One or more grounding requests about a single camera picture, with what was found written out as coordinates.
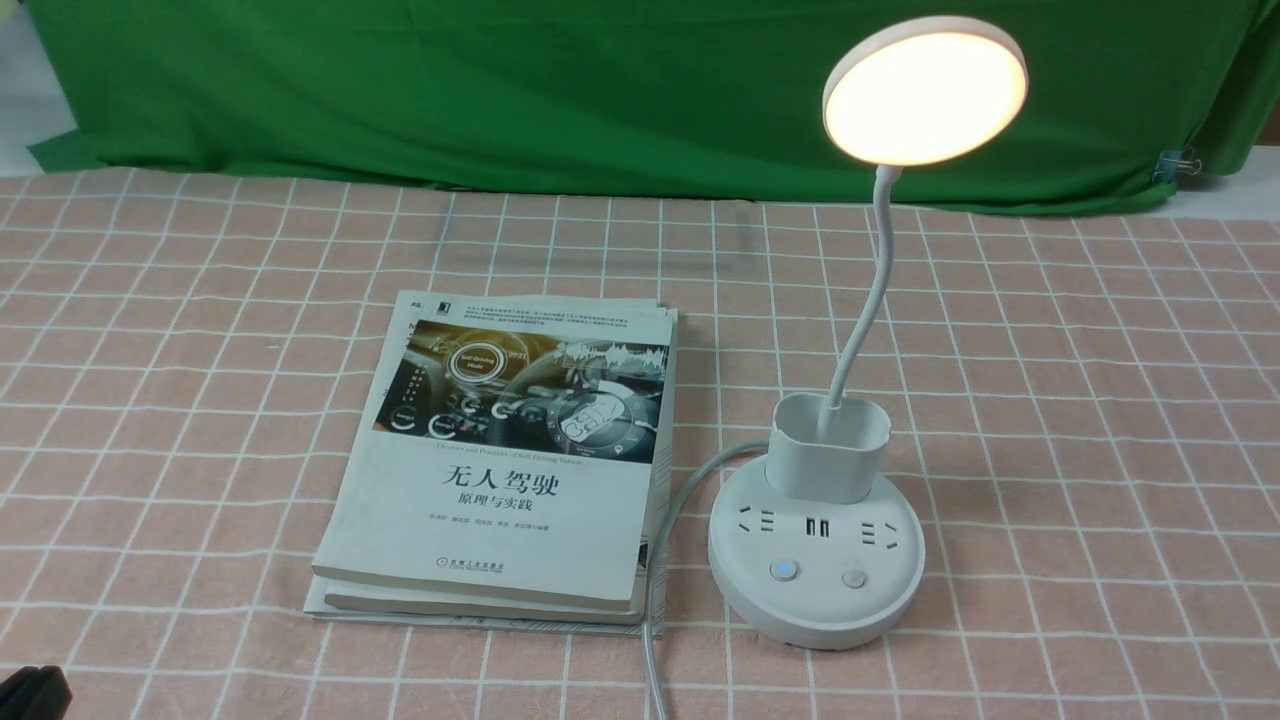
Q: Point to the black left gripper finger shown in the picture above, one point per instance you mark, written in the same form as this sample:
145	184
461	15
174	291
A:
36	693

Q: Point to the white desk lamp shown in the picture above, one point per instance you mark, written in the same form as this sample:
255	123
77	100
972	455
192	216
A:
809	543

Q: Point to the top self-driving book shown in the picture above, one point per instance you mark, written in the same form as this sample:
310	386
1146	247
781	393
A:
500	450

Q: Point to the middle white book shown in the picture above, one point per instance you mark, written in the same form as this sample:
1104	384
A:
480	606

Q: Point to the green backdrop cloth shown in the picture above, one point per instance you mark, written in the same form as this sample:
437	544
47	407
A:
690	99

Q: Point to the pink checkered tablecloth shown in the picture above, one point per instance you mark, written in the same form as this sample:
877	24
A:
1084	414

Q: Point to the blue binder clip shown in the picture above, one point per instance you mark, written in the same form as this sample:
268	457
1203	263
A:
1175	163

